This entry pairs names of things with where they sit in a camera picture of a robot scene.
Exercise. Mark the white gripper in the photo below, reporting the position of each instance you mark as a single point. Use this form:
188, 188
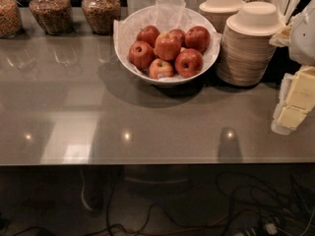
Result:
303, 39

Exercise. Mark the red apple back left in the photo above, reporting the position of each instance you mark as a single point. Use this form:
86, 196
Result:
149, 35

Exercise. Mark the rear stack of paper bowls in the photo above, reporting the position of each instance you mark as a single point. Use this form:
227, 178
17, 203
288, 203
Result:
218, 11

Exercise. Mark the yellow-red apple front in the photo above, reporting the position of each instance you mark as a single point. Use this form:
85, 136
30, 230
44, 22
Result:
160, 69

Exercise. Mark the stack of paper bowls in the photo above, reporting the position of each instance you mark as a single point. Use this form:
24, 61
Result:
218, 11
245, 45

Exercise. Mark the white ceramic bowl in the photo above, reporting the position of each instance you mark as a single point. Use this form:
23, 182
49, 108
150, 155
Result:
166, 46

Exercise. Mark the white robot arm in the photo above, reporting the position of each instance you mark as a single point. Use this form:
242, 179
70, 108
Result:
301, 44

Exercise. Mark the glass jar of granola right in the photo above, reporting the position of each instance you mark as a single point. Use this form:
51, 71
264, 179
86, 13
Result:
101, 14

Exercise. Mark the red apple back middle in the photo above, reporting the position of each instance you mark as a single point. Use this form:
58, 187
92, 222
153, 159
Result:
180, 34

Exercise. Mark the glass jar of granola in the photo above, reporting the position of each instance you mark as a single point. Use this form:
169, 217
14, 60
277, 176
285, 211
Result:
101, 14
53, 16

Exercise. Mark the front stack of paper bowls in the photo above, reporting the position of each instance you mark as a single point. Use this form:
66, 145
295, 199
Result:
245, 45

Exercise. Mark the red-yellow apple centre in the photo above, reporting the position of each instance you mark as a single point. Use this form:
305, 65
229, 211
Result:
167, 46

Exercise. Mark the white paper bowl liner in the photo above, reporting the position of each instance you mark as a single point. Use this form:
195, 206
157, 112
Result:
165, 15

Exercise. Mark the glass jar of granola middle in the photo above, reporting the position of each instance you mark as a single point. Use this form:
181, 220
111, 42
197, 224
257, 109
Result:
53, 16

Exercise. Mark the red apple front right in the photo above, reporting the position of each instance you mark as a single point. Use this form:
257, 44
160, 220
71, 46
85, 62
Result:
189, 63

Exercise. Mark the red apple far left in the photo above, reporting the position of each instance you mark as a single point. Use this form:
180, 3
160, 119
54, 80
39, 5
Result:
141, 55

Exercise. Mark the glass jar left edge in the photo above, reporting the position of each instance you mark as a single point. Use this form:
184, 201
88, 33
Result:
10, 18

